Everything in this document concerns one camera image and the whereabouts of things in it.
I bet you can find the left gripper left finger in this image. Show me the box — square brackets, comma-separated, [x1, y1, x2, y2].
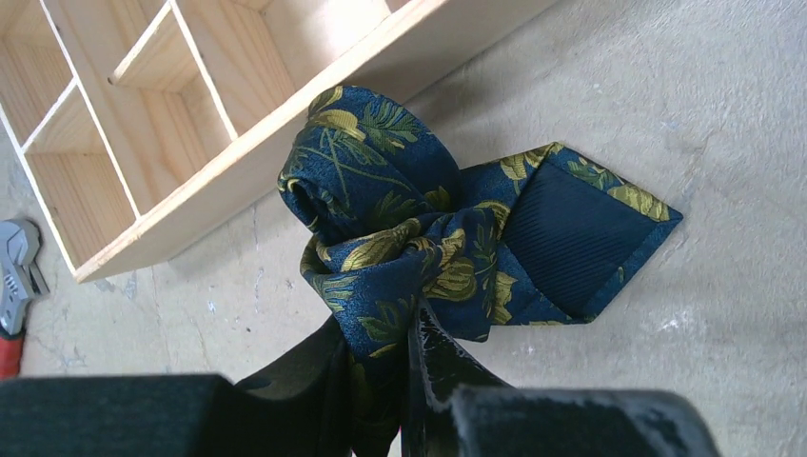
[1, 319, 350, 456]

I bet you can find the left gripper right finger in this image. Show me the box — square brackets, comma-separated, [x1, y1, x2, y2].
[401, 300, 719, 456]

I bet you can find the wooden compartment tray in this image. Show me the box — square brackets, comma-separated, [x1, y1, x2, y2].
[1, 0, 548, 283]

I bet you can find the blue floral tie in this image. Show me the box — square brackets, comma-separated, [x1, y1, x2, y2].
[278, 86, 682, 456]

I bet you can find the red handled adjustable wrench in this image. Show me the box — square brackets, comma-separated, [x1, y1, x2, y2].
[1, 219, 49, 381]

